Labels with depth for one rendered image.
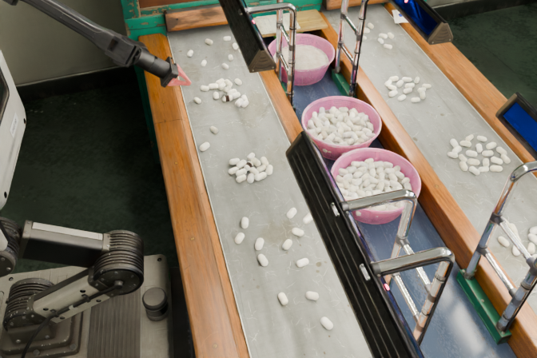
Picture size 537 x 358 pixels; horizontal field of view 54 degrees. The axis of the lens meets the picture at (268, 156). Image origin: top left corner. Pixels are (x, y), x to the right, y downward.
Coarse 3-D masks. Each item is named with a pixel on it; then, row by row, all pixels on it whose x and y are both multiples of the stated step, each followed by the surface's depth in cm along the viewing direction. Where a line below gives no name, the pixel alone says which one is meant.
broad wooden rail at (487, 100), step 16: (416, 32) 219; (432, 48) 210; (448, 48) 210; (448, 64) 202; (464, 64) 202; (464, 80) 194; (480, 80) 194; (464, 96) 190; (480, 96) 187; (496, 96) 187; (480, 112) 183; (496, 128) 176; (512, 144) 169; (528, 160) 164
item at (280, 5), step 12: (276, 0) 178; (240, 12) 161; (252, 12) 160; (276, 12) 181; (276, 24) 184; (276, 36) 188; (288, 36) 178; (276, 48) 191; (288, 48) 175; (276, 60) 194; (288, 60) 178; (276, 72) 198; (288, 72) 181; (288, 84) 184; (288, 96) 188
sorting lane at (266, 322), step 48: (192, 48) 214; (192, 96) 191; (240, 96) 191; (240, 144) 172; (288, 144) 172; (240, 192) 157; (288, 192) 157; (240, 288) 133; (288, 288) 133; (336, 288) 133; (288, 336) 124; (336, 336) 124
